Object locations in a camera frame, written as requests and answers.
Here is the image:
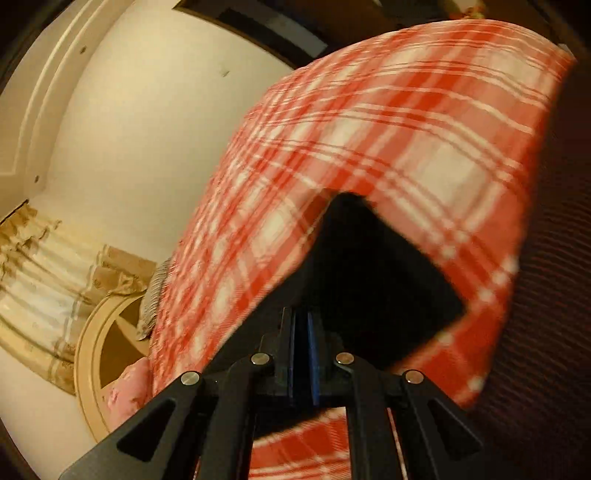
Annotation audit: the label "pink folded quilt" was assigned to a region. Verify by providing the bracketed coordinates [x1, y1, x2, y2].
[105, 357, 151, 431]

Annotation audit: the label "beige floral curtain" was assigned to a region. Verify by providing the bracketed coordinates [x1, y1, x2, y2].
[1, 203, 156, 394]

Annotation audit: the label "red white plaid bedsheet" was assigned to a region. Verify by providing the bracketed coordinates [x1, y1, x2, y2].
[149, 18, 576, 480]

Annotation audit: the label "black pants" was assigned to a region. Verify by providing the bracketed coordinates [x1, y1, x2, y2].
[204, 193, 465, 405]

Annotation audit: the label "grey striped pillow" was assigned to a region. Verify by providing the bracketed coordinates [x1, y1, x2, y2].
[135, 258, 171, 341]

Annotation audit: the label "cream wooden headboard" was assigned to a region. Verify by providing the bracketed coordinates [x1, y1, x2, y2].
[74, 294, 149, 442]

